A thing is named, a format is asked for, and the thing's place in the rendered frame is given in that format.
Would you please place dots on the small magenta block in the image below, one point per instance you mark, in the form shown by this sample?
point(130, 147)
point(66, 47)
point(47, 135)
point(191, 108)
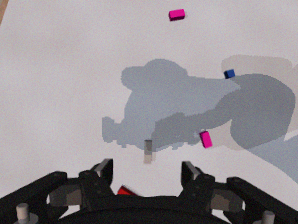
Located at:
point(205, 138)
point(176, 15)

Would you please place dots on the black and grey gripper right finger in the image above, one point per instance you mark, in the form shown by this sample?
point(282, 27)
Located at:
point(260, 207)

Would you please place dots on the small blue block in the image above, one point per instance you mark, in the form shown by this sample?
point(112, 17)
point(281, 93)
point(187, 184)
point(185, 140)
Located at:
point(229, 74)

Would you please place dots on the red rod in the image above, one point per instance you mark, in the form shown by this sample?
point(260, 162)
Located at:
point(124, 190)

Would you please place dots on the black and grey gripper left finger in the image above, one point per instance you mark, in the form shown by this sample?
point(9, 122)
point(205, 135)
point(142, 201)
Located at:
point(63, 192)

